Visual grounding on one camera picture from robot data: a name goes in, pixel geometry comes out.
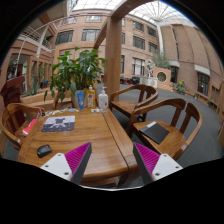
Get black computer mouse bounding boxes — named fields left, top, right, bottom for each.
left=37, top=145, right=52, bottom=158

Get white statue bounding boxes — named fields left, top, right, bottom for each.
left=146, top=59, right=155, bottom=77

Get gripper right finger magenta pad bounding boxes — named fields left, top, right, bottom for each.
left=133, top=143, right=182, bottom=184

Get red item on chair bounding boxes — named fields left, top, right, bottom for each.
left=22, top=119, right=38, bottom=136

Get clear pump sanitizer bottle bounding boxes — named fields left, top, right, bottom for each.
left=98, top=88, right=108, bottom=109

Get green potted plant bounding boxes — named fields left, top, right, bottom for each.
left=50, top=49, right=106, bottom=109

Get yellow liquid bottle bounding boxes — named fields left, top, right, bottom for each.
left=87, top=85, right=95, bottom=108

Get left wooden chair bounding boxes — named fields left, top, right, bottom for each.
left=0, top=103, right=44, bottom=162

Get blue tube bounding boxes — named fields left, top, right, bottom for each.
left=77, top=92, right=85, bottom=110

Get wooden table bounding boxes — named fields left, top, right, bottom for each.
left=22, top=109, right=139, bottom=186

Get wooden chair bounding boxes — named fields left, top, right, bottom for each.
left=109, top=84, right=159, bottom=118
left=127, top=98, right=203, bottom=160
left=0, top=103, right=44, bottom=162

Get small wrappers on table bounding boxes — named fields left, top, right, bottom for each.
left=90, top=108, right=103, bottom=113

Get near right wooden chair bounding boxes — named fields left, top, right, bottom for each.
left=127, top=98, right=203, bottom=160

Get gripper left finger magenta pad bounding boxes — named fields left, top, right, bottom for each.
left=41, top=142, right=92, bottom=185

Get wooden pillar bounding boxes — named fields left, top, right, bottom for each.
left=94, top=0, right=151, bottom=97

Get far right wooden chair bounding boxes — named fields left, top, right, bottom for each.
left=109, top=84, right=159, bottom=118

